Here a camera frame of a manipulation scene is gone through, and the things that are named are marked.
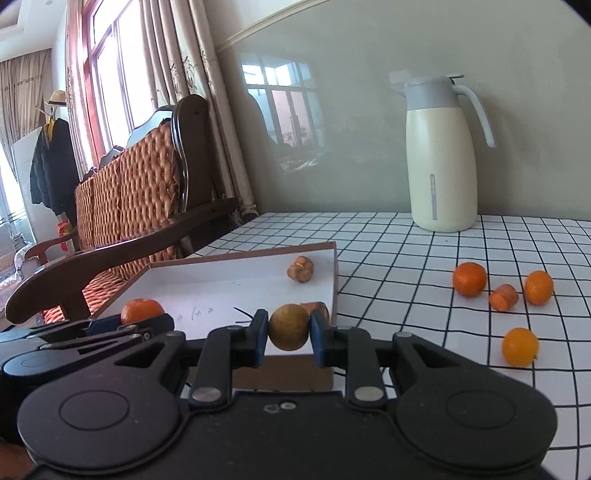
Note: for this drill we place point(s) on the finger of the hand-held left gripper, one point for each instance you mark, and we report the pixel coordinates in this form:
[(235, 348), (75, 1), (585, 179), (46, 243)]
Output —
[(152, 325)]

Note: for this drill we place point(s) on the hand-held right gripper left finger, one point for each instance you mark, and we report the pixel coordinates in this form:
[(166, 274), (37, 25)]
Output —
[(258, 339)]

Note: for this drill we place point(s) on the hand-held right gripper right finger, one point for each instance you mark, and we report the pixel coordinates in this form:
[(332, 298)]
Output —
[(319, 339)]

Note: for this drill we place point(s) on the orange tangerine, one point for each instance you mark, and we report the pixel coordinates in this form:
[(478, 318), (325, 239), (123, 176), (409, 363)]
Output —
[(520, 347), (469, 278), (538, 287), (141, 311)]

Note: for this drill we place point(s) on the small yellow-brown round fruit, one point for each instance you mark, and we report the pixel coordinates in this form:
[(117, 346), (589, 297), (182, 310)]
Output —
[(288, 326)]

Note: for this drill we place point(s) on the brown cardboard box white inside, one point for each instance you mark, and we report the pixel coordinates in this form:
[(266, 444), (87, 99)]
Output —
[(207, 281)]

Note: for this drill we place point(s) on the wrinkled brown-orange fruit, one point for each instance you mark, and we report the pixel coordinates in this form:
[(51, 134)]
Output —
[(300, 269)]

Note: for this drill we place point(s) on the dark wooden sofa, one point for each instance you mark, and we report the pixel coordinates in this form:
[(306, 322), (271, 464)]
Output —
[(138, 240)]

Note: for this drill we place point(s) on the white black checked tablecloth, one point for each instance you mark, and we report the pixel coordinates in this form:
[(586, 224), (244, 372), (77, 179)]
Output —
[(392, 277)]

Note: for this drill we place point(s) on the orange woven sofa cushion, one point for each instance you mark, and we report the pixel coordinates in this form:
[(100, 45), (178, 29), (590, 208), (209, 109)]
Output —
[(138, 184)]

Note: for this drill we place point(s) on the dark hanging jacket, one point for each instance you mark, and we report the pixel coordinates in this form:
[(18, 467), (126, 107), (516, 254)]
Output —
[(55, 170)]

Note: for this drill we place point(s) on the white cabinet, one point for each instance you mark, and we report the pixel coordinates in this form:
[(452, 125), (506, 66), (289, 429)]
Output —
[(23, 184)]

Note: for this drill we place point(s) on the cream thermos jug grey lid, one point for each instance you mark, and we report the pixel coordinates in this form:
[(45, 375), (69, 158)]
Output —
[(438, 152)]

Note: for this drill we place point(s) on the beige patterned curtain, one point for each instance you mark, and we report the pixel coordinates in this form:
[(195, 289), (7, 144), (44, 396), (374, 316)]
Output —
[(207, 92)]

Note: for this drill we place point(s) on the straw hat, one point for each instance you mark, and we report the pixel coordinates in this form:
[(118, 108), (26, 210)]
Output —
[(57, 97)]

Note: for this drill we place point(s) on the beige sheer curtain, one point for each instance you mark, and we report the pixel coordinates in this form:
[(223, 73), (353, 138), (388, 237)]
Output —
[(23, 92)]

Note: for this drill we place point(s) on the window with red frame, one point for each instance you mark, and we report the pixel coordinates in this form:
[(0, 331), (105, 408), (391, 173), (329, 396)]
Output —
[(120, 69)]

